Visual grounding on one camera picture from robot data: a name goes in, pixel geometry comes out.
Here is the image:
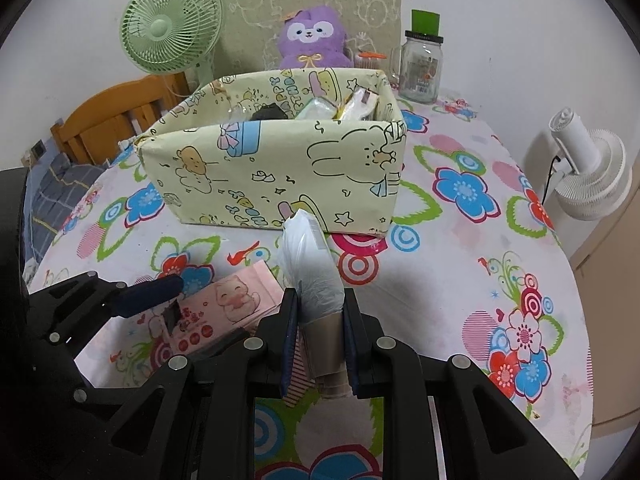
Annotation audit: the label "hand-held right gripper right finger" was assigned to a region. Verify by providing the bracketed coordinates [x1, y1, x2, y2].
[341, 287, 581, 480]

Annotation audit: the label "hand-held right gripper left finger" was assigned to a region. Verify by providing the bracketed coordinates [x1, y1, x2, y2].
[107, 287, 301, 480]

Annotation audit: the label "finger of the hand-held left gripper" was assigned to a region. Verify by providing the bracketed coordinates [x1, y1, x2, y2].
[46, 307, 167, 412]
[30, 270, 185, 322]

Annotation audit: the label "white plastic bag roll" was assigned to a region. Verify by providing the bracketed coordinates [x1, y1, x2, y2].
[276, 208, 351, 396]

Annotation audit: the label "pink cartoon tissue packet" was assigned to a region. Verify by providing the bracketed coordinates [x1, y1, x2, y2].
[135, 262, 286, 361]

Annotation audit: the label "yellow cartoon box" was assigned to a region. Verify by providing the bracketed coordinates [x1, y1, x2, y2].
[135, 66, 406, 237]

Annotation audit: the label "clear plastic bags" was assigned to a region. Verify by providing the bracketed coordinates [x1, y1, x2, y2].
[220, 100, 253, 122]

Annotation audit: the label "white snack packet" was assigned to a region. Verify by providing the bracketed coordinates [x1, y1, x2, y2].
[340, 87, 382, 121]

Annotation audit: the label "plaid grey bedding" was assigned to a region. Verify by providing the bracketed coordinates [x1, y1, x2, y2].
[22, 152, 106, 261]

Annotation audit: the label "floral tablecloth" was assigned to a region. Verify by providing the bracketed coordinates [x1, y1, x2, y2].
[25, 85, 596, 480]

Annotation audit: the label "green desk fan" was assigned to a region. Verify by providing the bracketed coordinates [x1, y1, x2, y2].
[118, 0, 224, 96]

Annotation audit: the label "beige door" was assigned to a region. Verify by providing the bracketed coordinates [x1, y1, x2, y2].
[570, 200, 640, 436]

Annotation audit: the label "cotton swab jar orange lid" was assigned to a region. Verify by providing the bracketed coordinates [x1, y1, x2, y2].
[356, 50, 388, 71]

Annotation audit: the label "white standing fan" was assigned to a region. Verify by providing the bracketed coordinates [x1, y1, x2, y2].
[542, 106, 632, 221]

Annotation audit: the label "cartoon print cardboard panel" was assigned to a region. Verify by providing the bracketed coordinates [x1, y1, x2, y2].
[220, 0, 405, 81]

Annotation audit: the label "purple plush toy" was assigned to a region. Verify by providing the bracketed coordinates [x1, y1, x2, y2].
[277, 5, 355, 70]

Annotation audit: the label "green plastic cup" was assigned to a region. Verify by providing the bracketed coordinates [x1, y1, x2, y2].
[411, 9, 442, 37]

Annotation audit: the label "black fan cable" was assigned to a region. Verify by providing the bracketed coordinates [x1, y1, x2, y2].
[542, 155, 563, 196]

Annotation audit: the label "glass handled jar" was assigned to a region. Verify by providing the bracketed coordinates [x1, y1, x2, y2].
[389, 30, 445, 106]

